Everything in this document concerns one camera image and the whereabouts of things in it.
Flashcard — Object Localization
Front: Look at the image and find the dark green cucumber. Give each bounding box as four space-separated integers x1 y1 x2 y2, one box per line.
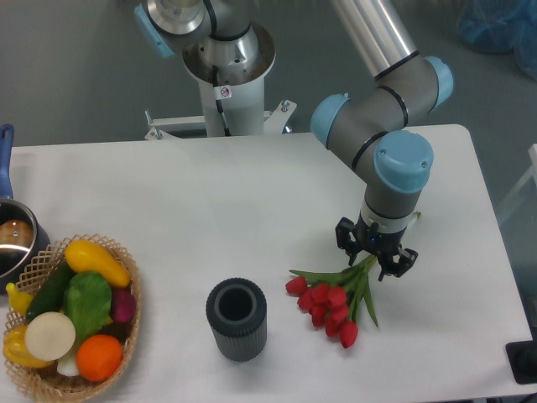
25 260 76 322

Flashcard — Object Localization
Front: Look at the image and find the orange fruit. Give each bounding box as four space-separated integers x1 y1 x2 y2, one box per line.
76 334 123 382

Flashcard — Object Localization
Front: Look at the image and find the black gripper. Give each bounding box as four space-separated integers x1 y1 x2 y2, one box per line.
335 212 419 280

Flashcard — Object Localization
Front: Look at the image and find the black device at table edge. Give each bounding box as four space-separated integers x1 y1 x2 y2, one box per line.
505 340 536 385

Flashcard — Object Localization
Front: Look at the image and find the blue plastic bag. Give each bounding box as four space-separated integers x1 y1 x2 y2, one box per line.
456 1 536 80

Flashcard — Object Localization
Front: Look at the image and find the yellow bell pepper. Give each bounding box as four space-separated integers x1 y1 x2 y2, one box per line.
3 326 54 369

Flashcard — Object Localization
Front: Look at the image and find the woven wicker basket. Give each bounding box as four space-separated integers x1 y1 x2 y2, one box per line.
1 234 142 402

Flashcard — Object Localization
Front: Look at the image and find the yellow squash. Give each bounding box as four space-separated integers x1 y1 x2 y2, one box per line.
64 239 131 288

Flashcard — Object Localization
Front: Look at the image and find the white onion half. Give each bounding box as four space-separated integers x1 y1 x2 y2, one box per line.
24 311 76 361

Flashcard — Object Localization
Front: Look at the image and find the yellow banana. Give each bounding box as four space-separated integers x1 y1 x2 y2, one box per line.
5 283 34 317

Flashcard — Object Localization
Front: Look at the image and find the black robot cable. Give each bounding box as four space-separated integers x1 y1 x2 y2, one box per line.
211 65 232 137

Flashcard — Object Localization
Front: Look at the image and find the dark grey ribbed vase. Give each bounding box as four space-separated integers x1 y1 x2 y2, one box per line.
206 278 268 362

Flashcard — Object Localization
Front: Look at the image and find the white frame at right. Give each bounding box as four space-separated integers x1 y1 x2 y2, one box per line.
496 144 536 225

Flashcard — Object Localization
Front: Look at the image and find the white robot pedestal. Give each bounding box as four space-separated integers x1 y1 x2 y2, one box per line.
144 79 297 140

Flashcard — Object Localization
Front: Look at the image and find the blue handled saucepan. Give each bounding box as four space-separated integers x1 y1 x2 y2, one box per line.
1 123 50 296

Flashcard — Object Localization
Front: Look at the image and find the red tulip bouquet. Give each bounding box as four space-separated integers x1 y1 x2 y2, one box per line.
285 255 378 348

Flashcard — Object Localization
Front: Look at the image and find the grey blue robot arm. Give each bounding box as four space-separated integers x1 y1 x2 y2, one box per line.
134 1 454 277

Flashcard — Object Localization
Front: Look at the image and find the green lettuce leaf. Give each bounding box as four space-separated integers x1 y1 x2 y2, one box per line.
64 271 112 348

